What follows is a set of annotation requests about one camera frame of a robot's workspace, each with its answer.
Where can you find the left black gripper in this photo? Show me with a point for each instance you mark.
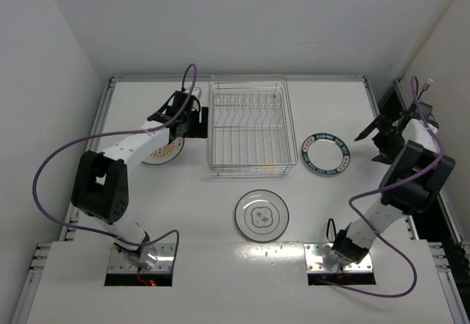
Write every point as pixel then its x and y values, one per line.
pixel 198 123

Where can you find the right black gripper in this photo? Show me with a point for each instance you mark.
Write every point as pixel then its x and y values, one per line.
pixel 382 137

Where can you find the orange patterned plate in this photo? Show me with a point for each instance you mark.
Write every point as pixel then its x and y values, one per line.
pixel 165 154

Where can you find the green rimmed plate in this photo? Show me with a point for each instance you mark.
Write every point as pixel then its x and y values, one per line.
pixel 325 154

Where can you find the white plate with flower emblem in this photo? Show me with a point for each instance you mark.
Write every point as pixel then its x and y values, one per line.
pixel 261 216

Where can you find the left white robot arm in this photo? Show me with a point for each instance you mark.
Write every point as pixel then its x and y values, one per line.
pixel 101 187

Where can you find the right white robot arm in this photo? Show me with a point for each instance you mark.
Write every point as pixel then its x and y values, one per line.
pixel 418 169

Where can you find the wire dish rack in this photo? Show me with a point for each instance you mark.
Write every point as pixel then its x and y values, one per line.
pixel 251 126

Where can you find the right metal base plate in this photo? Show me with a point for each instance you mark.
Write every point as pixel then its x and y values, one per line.
pixel 319 260

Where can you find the metal base plate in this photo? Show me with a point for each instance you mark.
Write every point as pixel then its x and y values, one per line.
pixel 153 259
pixel 319 260

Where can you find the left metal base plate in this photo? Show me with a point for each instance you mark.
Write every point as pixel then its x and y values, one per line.
pixel 153 259

